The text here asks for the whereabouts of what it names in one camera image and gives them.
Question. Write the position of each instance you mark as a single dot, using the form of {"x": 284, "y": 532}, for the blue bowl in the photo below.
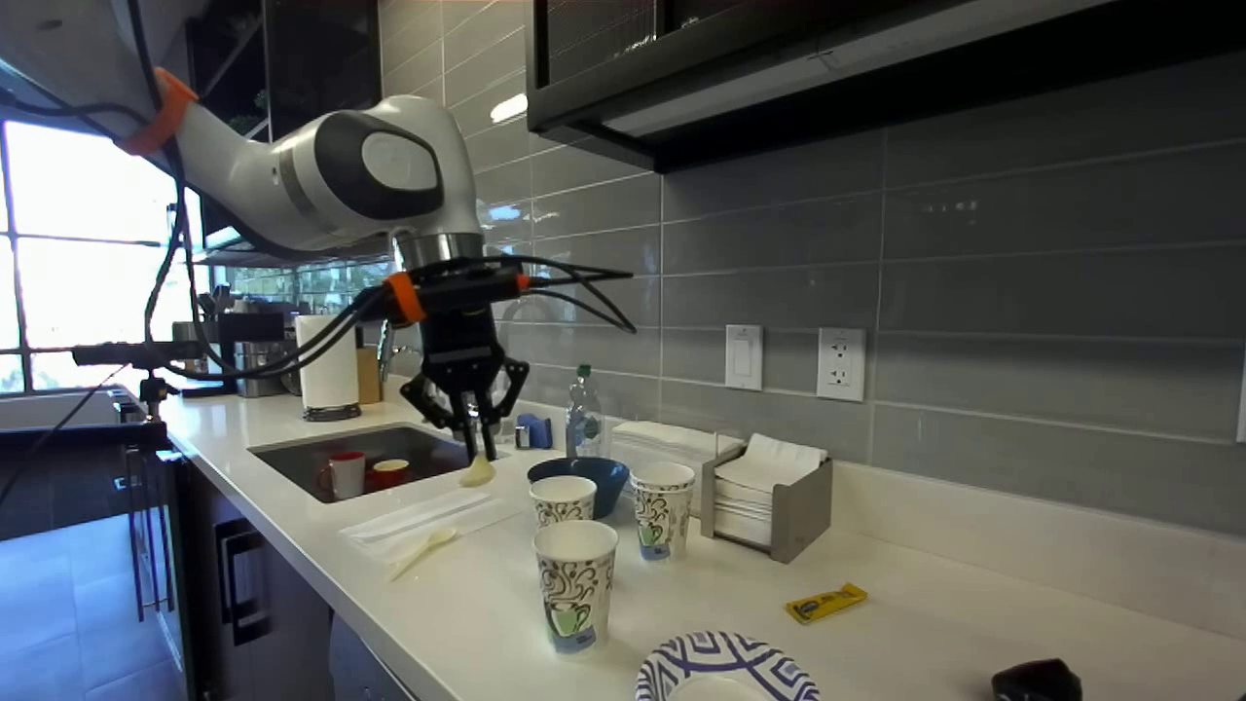
{"x": 610, "y": 484}

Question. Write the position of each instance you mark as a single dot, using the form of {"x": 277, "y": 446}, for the white power outlet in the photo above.
{"x": 841, "y": 363}

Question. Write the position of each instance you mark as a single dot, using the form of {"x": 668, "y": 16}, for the white plastic utensil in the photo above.
{"x": 425, "y": 554}

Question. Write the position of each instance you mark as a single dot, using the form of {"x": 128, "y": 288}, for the dark lower counter cabinet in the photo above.
{"x": 248, "y": 585}

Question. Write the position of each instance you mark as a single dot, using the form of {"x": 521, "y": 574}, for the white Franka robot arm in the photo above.
{"x": 351, "y": 168}

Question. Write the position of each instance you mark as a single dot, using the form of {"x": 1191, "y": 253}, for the black side table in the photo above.
{"x": 62, "y": 452}

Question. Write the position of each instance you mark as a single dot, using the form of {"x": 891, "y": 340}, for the red bowl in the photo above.
{"x": 389, "y": 475}

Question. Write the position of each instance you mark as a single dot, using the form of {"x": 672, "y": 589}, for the white light switch plate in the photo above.
{"x": 743, "y": 358}

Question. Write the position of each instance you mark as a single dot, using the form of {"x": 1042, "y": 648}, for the small black object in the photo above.
{"x": 1035, "y": 682}

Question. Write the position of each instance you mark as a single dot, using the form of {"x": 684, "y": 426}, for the kitchen sink basin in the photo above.
{"x": 296, "y": 463}

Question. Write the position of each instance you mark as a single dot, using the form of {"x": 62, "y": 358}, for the black wrist camera orange bands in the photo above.
{"x": 454, "y": 288}

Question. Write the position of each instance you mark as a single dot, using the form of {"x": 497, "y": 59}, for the grey napkin holder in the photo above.
{"x": 801, "y": 511}

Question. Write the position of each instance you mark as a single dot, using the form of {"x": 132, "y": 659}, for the dark upper wall cabinet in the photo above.
{"x": 907, "y": 53}

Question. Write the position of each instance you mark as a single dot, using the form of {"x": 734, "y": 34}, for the black coffee machine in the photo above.
{"x": 253, "y": 358}

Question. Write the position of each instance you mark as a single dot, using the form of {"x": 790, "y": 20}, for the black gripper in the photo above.
{"x": 466, "y": 345}

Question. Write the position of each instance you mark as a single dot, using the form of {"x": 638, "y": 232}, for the clear water bottle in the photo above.
{"x": 581, "y": 419}

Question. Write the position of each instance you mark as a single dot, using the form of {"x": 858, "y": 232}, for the white paper napkins stack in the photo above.
{"x": 762, "y": 475}

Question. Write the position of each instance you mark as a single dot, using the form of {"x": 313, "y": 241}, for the dark open shelf cabinet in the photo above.
{"x": 323, "y": 53}

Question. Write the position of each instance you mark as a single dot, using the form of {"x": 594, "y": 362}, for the bright window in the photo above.
{"x": 92, "y": 259}

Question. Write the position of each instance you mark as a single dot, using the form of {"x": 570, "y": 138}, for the red and white cup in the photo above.
{"x": 346, "y": 478}

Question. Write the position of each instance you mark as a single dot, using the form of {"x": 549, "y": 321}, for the blue patterned paper plate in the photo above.
{"x": 724, "y": 665}

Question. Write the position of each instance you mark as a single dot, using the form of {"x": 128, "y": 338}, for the white paper towel roll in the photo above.
{"x": 328, "y": 373}

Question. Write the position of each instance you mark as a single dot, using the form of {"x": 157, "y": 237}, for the white rectangular tray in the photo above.
{"x": 668, "y": 446}

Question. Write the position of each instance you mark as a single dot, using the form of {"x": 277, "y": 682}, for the blue sponge holder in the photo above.
{"x": 536, "y": 429}

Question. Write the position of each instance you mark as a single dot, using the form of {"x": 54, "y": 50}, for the black camera on tripod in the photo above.
{"x": 137, "y": 352}

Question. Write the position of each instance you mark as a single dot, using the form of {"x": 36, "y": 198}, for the yellow sweetener packet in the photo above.
{"x": 825, "y": 603}

